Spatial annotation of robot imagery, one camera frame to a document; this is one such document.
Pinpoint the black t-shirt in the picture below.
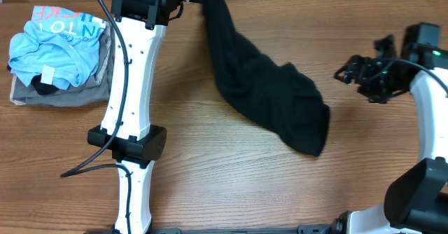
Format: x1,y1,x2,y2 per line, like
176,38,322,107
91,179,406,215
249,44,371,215
199,0,330,157

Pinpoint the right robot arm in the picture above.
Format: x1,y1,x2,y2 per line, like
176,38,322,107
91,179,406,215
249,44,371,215
324,22,447,234

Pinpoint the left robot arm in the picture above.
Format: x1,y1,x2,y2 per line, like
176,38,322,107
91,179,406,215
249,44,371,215
87,0,188,233

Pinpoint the grey folded garment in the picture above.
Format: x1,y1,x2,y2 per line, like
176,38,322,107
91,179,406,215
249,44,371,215
12,20,116,108

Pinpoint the light blue printed t-shirt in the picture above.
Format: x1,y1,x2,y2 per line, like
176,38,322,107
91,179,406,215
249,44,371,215
8,6,106,90

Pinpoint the beige folded garment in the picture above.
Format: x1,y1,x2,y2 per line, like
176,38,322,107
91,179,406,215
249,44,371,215
9,34,122,106

